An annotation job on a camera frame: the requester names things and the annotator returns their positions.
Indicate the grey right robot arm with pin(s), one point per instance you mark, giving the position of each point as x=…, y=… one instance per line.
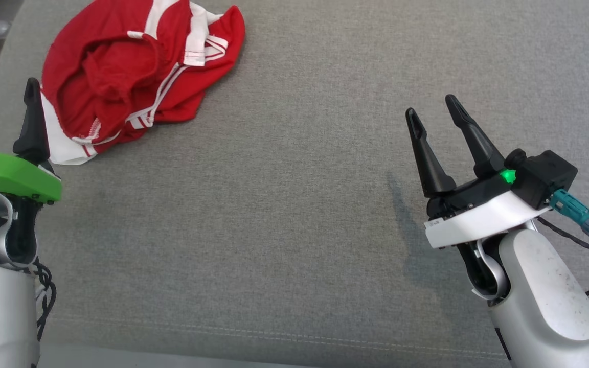
x=545, y=296

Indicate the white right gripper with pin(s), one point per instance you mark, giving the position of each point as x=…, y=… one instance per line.
x=478, y=220

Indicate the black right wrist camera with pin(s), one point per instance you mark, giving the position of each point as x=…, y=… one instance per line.
x=545, y=176

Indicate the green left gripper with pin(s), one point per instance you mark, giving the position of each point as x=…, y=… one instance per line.
x=13, y=176

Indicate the grey fabric sofa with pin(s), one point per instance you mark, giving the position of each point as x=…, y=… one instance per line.
x=294, y=204

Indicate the red jersey with white trim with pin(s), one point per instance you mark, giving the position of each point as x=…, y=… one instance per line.
x=64, y=145

